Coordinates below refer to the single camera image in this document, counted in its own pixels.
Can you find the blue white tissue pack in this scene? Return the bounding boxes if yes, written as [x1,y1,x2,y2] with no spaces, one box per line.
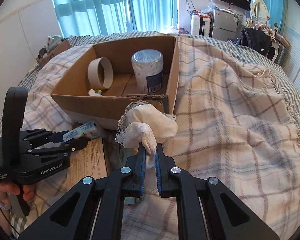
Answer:
[63,121,105,142]

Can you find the white louvered wardrobe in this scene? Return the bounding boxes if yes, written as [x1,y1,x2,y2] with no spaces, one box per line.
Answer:
[282,0,300,89]

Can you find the black jacket on chair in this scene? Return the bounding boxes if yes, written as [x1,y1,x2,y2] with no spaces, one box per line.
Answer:
[234,28,272,56]

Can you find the person's left hand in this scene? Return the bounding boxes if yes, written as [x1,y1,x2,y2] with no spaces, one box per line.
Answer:
[0,182,36,205]

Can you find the brown paper booklet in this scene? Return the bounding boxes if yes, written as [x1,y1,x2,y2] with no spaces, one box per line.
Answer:
[66,138,108,191]

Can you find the white tape roll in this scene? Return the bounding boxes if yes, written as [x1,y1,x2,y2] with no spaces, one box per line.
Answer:
[87,57,114,89]

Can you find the silver mini fridge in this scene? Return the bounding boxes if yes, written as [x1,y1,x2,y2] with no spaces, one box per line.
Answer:
[211,9,238,41]

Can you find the white lace cloth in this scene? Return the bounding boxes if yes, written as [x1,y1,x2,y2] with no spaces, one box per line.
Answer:
[115,101,179,156]

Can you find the white suitcase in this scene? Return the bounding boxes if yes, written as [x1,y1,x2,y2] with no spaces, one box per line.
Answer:
[190,14,211,36]

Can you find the oval white mirror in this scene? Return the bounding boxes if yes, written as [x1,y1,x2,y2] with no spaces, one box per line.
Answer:
[250,0,269,23]

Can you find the clear floss pick jar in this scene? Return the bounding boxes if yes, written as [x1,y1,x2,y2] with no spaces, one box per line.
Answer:
[131,49,164,94]

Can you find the small cardboard box with items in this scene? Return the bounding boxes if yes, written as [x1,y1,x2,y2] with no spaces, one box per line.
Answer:
[36,35,71,67]

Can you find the green checked bed sheet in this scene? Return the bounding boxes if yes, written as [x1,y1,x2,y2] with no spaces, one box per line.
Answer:
[0,31,300,230]

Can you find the teal window curtain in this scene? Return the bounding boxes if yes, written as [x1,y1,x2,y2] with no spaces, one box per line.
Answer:
[53,0,178,37]

